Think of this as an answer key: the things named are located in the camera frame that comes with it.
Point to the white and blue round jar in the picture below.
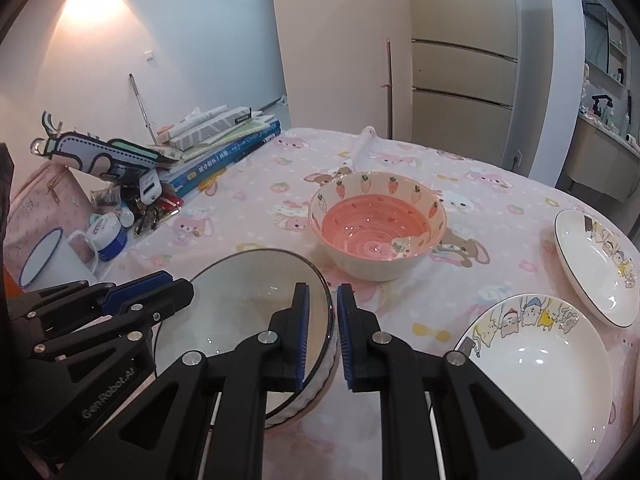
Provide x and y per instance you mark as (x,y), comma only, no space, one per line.
(107,240)

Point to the pink cartoon printed tablecloth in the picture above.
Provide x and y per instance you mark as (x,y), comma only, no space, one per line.
(260,195)

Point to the metal broom pole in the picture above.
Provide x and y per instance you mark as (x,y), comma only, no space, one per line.
(141,107)

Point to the cartoon print white plate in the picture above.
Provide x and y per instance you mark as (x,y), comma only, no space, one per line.
(540,385)
(585,265)

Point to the white enamel mug blue rim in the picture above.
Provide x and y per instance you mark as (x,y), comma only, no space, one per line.
(60,265)

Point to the pink strawberry print bowl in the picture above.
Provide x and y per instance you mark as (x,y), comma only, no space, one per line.
(370,230)

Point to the thin blue textbook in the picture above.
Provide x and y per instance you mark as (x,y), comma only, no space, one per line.
(267,129)

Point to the beige vanity cabinet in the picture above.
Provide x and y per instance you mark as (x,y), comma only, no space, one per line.
(600,160)

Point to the pink bag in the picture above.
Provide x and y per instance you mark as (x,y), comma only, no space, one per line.
(45,205)

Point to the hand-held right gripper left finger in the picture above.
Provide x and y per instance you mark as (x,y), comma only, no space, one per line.
(301,340)

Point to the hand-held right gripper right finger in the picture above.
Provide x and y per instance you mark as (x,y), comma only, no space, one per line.
(345,340)

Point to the white hair dryer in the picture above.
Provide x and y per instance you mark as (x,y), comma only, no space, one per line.
(631,138)

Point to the grey patterned box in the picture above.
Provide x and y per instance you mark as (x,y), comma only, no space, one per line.
(215,125)

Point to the white ribbed bowl black rim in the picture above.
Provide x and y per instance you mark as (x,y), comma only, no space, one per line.
(240,290)

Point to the white plush toy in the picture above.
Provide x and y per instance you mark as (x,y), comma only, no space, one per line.
(586,80)

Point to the beige refrigerator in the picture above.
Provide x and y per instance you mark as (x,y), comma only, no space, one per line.
(460,70)

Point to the green paper booklet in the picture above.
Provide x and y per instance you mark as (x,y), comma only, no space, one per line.
(230,137)

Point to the black faucet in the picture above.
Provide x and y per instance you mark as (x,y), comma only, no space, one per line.
(598,105)

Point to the bunch of keys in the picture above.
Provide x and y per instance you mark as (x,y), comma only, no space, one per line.
(145,210)

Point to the mirror wall cabinet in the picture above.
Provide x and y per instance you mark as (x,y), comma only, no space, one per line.
(597,35)

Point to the blue white cartoon pencil case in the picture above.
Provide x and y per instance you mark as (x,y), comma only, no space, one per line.
(85,152)

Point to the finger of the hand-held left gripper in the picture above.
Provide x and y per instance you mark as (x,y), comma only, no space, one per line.
(140,285)
(165,297)

